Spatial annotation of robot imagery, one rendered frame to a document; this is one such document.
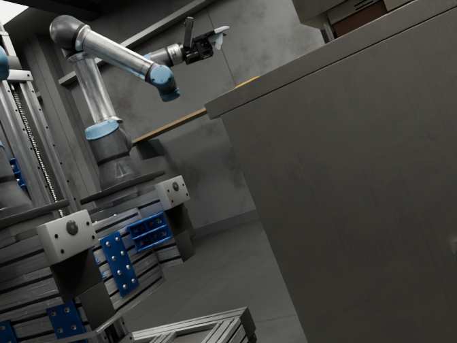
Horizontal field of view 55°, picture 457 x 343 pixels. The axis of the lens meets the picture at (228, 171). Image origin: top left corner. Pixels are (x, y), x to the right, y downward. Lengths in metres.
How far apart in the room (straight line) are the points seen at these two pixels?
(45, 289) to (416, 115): 0.85
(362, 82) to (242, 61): 4.38
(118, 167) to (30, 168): 0.29
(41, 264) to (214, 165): 4.45
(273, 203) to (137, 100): 4.98
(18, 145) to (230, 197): 4.19
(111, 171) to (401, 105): 0.99
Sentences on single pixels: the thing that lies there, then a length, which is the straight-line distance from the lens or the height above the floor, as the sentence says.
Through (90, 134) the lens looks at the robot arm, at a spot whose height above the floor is 1.01.
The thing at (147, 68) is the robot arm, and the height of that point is 1.16.
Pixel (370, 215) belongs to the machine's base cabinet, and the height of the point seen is 0.56.
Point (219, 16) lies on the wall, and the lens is 5.38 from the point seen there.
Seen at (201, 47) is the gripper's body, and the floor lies 1.20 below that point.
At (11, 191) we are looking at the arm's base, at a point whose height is 0.88.
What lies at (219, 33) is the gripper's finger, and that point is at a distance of 1.69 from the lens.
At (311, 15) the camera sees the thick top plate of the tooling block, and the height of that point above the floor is 0.97.
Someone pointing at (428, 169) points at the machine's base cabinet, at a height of 0.61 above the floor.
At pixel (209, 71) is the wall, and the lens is 5.36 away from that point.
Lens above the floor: 0.75
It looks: 1 degrees down
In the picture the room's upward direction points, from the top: 21 degrees counter-clockwise
